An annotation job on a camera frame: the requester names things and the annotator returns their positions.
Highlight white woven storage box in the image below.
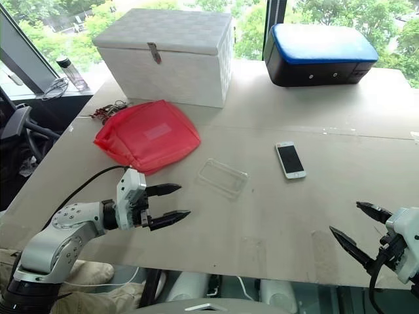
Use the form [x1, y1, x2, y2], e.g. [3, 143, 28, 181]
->
[92, 8, 234, 109]

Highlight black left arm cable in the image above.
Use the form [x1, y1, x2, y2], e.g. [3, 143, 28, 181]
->
[41, 165, 132, 232]

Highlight thin wire eyeglasses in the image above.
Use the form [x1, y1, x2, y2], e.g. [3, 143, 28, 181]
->
[41, 77, 71, 101]

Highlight keys with red lanyard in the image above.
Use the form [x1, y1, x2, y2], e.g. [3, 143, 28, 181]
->
[88, 101, 132, 124]

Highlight black case with blue lid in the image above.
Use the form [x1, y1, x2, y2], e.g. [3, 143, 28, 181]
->
[263, 22, 380, 88]

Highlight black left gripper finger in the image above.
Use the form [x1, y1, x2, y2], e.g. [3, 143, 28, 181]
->
[149, 209, 192, 232]
[145, 183, 183, 198]

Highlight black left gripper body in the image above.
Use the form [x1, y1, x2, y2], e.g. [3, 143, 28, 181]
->
[130, 184, 155, 230]

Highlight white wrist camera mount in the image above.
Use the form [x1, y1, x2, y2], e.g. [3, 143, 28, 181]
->
[385, 206, 419, 285]
[115, 167, 147, 230]

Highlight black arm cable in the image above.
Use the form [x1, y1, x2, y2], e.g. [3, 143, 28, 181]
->
[41, 165, 132, 232]
[369, 248, 393, 314]

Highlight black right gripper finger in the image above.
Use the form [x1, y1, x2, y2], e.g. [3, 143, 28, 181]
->
[329, 225, 382, 276]
[355, 201, 393, 225]

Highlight clear water bottle black cap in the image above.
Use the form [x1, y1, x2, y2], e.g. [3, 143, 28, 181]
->
[56, 56, 90, 92]

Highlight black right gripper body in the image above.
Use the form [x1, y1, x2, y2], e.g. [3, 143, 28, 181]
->
[373, 231, 410, 272]

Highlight grey robot torso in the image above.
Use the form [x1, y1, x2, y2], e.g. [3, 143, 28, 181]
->
[136, 296, 297, 314]

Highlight white smartphone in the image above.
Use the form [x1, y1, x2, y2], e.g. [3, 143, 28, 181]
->
[274, 141, 307, 180]

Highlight white rounded robot leg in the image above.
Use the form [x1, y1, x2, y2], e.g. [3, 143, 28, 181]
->
[259, 279, 298, 312]
[167, 271, 211, 309]

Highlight beige fabric trousers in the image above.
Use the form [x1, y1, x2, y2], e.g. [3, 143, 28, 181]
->
[0, 247, 145, 314]

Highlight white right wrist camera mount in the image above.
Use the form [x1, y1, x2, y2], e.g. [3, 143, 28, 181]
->
[385, 206, 419, 285]

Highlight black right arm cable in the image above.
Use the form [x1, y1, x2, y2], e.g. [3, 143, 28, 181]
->
[369, 248, 393, 314]

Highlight black chair frame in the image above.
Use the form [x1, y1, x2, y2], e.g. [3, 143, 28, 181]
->
[0, 87, 64, 166]

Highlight red fabric pouch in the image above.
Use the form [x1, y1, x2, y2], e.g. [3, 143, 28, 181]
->
[93, 99, 202, 177]

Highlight black upright table post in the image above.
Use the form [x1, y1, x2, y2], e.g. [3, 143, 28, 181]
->
[138, 268, 167, 309]

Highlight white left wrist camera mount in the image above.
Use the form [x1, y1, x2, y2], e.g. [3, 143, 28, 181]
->
[115, 167, 147, 230]

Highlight clear plastic phone case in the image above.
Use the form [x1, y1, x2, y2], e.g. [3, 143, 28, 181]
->
[195, 158, 250, 202]

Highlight thin white cable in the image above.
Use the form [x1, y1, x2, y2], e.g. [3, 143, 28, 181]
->
[63, 266, 141, 289]
[236, 275, 255, 301]

